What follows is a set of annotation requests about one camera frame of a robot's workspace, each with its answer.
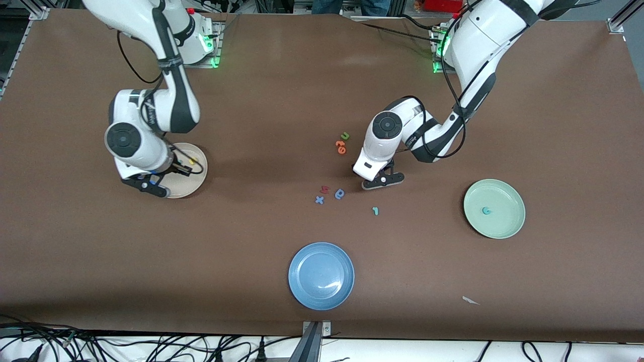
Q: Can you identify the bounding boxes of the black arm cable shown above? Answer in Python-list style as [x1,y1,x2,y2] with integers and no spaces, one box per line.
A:
[117,29,205,174]
[397,10,468,159]

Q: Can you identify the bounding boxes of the aluminium frame profile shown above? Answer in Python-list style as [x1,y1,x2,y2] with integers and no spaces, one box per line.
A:
[0,6,49,96]
[606,0,644,34]

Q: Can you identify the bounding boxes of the tangled black floor cables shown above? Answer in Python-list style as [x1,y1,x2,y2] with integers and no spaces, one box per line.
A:
[0,314,302,362]

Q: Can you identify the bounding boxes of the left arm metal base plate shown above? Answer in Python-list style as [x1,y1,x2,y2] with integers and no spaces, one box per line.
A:
[431,25,456,74]

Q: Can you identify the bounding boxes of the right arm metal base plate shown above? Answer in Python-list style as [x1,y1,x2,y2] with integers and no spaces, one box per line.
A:
[181,14,224,68]

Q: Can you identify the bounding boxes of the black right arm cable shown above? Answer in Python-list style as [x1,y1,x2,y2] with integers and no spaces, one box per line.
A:
[117,29,205,174]

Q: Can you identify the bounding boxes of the light green round plate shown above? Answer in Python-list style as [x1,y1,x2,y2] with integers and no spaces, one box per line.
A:
[463,179,526,239]

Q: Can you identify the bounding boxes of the blue round plate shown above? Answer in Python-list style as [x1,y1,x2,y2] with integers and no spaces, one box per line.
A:
[288,242,355,311]

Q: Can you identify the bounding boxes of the blue jeans legs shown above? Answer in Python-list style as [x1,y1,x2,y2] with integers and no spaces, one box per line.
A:
[311,0,392,17]

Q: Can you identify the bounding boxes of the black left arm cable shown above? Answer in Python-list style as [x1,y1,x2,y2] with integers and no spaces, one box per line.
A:
[397,10,468,159]

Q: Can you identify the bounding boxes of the black cable on table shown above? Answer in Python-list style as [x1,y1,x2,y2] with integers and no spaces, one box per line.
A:
[352,14,438,42]

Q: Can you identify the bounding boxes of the aluminium table edge bracket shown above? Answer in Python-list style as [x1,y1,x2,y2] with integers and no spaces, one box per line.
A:
[301,321,332,362]

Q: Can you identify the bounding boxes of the red box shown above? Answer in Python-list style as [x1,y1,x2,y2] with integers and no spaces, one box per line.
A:
[423,0,467,14]

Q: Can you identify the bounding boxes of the beige round plate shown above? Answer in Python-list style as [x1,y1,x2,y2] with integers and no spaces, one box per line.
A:
[160,143,208,199]

